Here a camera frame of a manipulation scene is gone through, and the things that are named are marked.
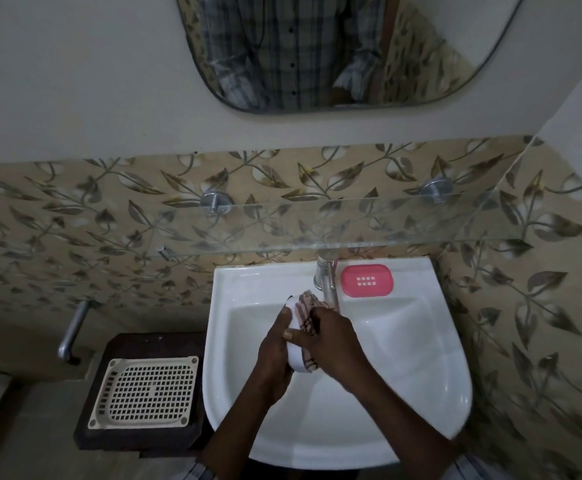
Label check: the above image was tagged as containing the person's right forearm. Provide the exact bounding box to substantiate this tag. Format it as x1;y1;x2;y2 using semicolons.
343;377;459;478

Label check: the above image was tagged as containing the white ceramic wash basin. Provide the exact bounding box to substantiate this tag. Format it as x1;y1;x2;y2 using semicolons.
202;257;473;470

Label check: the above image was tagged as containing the clear glass shelf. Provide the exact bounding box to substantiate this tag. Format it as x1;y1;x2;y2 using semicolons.
156;187;527;255

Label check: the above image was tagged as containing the person's left forearm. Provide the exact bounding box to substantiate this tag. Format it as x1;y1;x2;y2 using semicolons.
198;390;292;478

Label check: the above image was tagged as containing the person's left hand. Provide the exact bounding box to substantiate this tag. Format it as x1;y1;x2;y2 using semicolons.
253;307;295;403

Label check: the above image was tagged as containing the pink soap dish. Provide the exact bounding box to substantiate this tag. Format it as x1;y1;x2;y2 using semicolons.
340;264;395;299

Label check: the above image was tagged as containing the cream plastic grille tray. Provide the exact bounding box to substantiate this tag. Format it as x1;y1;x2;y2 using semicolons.
87;356;201;430

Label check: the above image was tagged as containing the person's right hand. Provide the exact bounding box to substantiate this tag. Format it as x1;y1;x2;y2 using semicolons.
282;308;376;396

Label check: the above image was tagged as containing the chrome wall handle bar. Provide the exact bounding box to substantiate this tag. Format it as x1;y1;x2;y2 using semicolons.
56;298;98;366

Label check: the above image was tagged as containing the chrome faucet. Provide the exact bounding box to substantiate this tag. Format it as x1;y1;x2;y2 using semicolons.
313;254;342;313

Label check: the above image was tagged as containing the pink brown patterned cloth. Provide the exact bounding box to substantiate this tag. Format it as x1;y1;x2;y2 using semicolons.
295;290;336;371

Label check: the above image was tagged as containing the dark brown wooden stool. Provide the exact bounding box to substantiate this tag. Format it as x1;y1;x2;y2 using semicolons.
73;332;213;458

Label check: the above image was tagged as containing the rounded wall mirror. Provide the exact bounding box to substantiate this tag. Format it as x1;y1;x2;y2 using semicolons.
175;0;527;115

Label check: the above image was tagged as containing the chrome shelf bracket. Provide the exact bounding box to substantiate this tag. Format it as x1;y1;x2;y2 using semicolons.
419;177;455;205
200;191;235;217

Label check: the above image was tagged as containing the white cup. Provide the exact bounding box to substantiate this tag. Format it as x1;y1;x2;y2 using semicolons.
283;293;324;374

